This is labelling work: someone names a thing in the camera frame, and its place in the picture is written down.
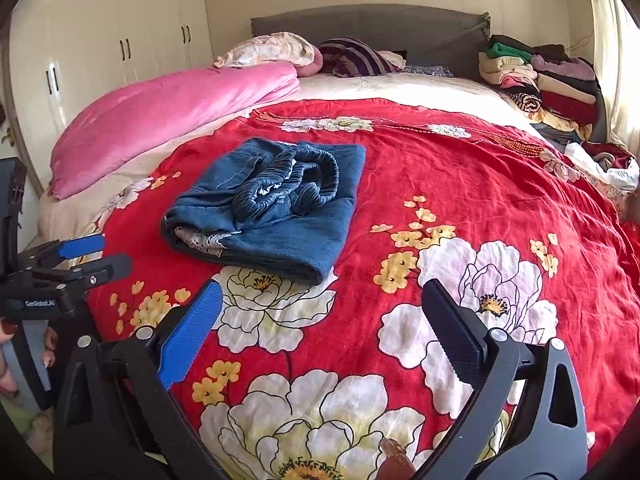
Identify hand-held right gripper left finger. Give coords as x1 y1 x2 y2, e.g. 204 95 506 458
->
52 280 228 480

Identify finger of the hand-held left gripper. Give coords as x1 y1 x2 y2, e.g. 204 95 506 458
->
20 233 107 270
29 253 134 302

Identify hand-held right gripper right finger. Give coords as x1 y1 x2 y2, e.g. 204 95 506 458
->
415 278 590 480

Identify blue pants with lace hem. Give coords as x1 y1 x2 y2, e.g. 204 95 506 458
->
162 137 367 287

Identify person's left hand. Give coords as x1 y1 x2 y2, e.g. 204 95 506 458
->
0 320 59 394

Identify small brown object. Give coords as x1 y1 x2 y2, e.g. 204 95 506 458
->
379 437 417 480

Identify red floral blanket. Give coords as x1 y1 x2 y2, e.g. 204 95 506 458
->
92 97 640 480

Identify pink quilt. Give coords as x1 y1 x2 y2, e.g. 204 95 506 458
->
49 61 302 202

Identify white crumpled garment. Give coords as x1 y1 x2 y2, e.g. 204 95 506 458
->
565 142 640 194

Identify white wardrobe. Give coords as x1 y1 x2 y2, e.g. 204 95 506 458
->
7 0 214 197

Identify cream bed sheet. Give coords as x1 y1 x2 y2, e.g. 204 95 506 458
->
37 72 557 247

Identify pile of folded clothes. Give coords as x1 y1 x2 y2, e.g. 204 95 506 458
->
477 34 609 147

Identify cream floral pillow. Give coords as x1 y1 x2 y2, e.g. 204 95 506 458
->
214 32 324 79

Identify purple striped pillow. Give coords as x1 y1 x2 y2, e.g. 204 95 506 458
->
318 36 404 79

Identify grey headboard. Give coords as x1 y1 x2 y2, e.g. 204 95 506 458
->
250 4 492 81

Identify cream curtain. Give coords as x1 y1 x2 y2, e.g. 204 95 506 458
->
581 0 640 157

